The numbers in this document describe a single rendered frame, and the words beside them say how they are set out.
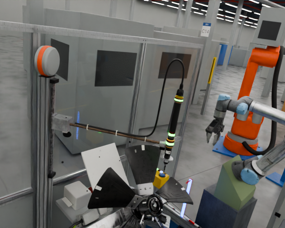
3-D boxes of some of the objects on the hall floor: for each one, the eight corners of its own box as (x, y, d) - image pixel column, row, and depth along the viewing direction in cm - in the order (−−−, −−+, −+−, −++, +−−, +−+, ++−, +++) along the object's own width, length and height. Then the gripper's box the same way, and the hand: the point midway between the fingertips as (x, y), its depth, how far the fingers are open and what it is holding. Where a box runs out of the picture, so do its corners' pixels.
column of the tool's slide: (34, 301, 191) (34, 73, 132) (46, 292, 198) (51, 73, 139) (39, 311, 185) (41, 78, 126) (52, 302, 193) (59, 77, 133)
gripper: (230, 117, 168) (222, 145, 175) (215, 112, 175) (208, 139, 182) (224, 120, 162) (216, 148, 169) (209, 114, 169) (201, 141, 176)
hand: (210, 143), depth 173 cm, fingers open, 4 cm apart
